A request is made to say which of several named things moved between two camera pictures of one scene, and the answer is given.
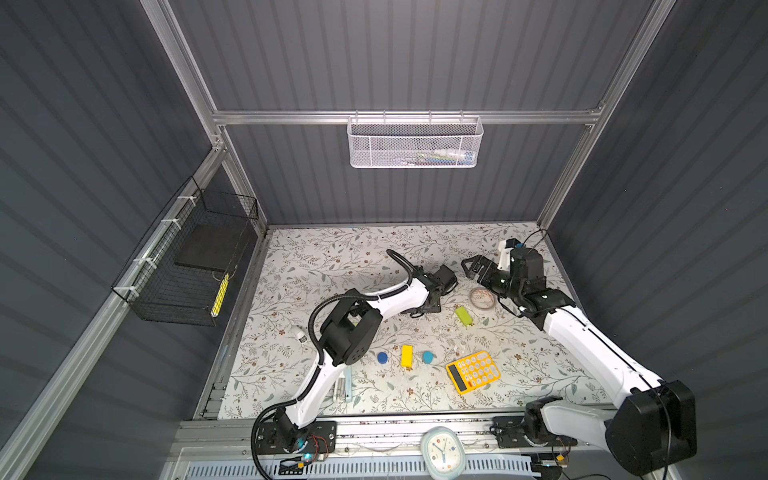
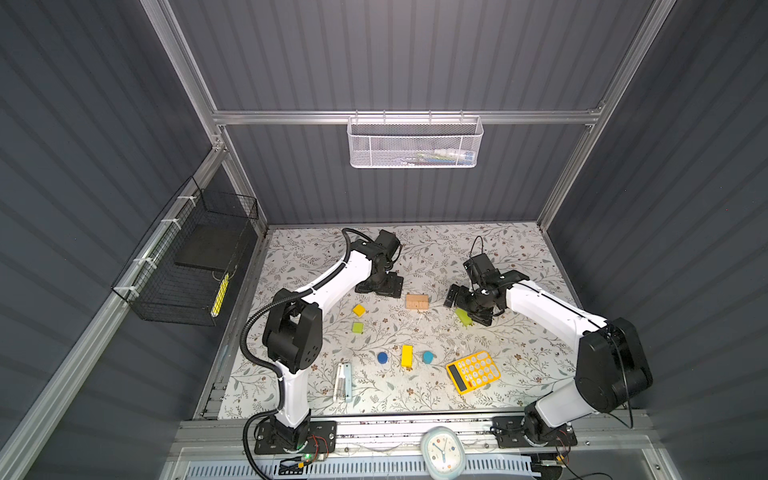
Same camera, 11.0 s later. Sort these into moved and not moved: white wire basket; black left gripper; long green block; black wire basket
Moved: black left gripper
Not moved: black wire basket; long green block; white wire basket
